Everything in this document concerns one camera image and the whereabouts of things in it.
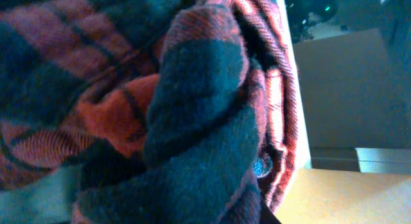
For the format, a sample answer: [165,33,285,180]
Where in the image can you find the red navy plaid shirt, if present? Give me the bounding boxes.
[1,0,299,223]

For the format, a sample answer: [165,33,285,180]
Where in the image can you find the clear plastic storage container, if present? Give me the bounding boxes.
[276,0,312,169]

